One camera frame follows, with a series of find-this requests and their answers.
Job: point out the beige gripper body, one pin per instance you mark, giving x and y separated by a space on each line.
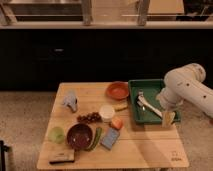
167 118

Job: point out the white dish brush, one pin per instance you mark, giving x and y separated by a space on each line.
144 103

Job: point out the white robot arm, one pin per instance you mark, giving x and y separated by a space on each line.
186 83

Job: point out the silver spoon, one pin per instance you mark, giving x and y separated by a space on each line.
143 113

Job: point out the green plastic tray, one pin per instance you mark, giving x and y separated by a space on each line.
150 88

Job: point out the orange carrot piece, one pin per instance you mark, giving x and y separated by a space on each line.
116 122

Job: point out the orange bowl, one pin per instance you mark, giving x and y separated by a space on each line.
117 90

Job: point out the blue sponge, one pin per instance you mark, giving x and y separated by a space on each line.
110 138

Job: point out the white cup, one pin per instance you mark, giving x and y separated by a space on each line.
107 112

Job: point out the green cucumber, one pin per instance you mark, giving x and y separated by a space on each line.
96 139

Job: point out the bunch of dark grapes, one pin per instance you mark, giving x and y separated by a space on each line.
89 118

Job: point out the wooden table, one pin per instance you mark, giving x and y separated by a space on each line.
138 147

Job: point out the dark red bowl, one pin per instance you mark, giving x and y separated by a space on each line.
79 136

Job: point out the grey toy elephant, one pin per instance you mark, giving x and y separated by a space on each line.
70 100

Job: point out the green apple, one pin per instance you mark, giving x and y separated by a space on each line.
56 135

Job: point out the dark wooden block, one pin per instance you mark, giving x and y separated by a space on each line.
62 156

